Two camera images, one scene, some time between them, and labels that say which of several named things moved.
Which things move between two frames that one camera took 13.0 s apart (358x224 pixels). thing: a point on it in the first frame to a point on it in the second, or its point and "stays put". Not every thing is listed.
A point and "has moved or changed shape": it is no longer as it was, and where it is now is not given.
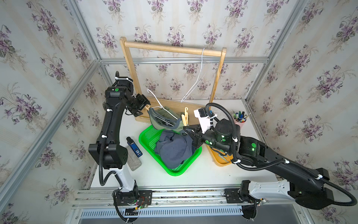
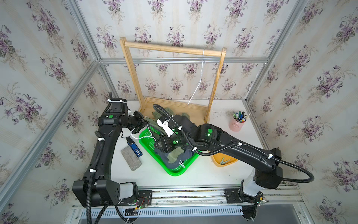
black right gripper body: x=210 y=139 to x=175 y=141
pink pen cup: x=241 y=124 stays put
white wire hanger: x=188 y=96 has moved or changed shape
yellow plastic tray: x=221 y=158 stays put
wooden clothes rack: x=150 y=103 stays put
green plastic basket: x=148 y=138 stays put
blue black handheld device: x=137 y=150 stays put
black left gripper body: x=136 y=103 to x=136 y=122
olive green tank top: x=163 y=118 has moved or changed shape
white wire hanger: x=164 y=108 to x=182 y=162
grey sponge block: x=133 y=160 stays put
